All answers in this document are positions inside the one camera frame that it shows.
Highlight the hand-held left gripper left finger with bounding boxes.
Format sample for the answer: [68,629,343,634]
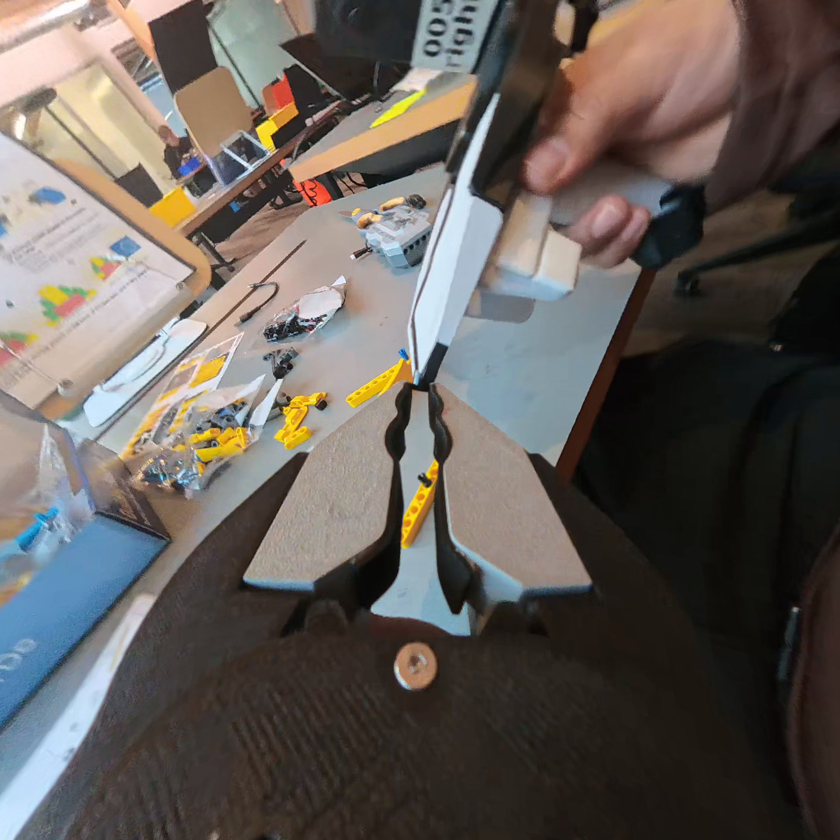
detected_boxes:
[243,382,414,614]

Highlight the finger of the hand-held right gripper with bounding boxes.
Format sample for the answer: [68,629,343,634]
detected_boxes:
[459,289,538,324]
[407,189,504,386]

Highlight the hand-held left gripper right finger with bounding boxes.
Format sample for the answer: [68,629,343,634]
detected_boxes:
[428,385,593,614]

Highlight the long yellow holed beam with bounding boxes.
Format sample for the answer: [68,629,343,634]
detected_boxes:
[346,360,411,409]
[400,459,441,550]

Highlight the person's right forearm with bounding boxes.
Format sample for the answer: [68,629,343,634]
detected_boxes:
[705,0,840,211]

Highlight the grey desk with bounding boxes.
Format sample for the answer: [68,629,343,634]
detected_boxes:
[0,167,657,788]

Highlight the wooden background desk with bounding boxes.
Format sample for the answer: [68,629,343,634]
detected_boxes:
[289,72,480,185]

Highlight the person's right hand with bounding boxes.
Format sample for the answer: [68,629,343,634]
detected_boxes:
[525,0,742,270]

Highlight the grey robot hub block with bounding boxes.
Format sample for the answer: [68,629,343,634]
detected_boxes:
[364,209,434,270]

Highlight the small grey orange tool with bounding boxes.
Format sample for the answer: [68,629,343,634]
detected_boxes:
[338,193,429,227]

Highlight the yellow paper sheet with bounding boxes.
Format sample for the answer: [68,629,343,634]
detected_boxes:
[369,91,427,129]

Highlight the clear bag yellow connectors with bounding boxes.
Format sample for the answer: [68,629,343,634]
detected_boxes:
[125,374,286,493]

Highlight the clear bag black parts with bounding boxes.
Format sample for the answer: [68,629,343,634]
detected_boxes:
[262,276,347,343]

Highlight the orange plastic item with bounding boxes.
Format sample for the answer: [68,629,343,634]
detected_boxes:
[292,177,342,207]

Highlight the yellow black sticker sheet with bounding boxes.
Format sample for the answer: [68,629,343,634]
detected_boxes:
[121,331,245,454]

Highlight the flat grey stand base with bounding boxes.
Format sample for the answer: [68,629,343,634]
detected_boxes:
[82,318,209,429]

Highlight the yellow foam block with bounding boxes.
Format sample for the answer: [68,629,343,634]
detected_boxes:
[256,105,299,148]

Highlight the blue cardboard kit box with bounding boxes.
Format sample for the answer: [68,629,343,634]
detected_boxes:
[0,420,173,729]

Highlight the clear printed plastic bag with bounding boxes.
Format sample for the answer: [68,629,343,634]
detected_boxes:
[0,394,93,565]

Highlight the blue robot part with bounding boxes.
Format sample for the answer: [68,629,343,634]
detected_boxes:
[16,508,63,552]

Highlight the tan sign board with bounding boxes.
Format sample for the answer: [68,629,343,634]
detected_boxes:
[56,157,212,316]

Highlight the white instruction booklet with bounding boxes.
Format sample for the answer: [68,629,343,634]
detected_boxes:
[0,594,158,840]

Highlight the person's torso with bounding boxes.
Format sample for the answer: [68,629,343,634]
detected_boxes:
[784,525,840,840]

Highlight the black plug cable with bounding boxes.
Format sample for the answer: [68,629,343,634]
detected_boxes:
[238,281,280,324]

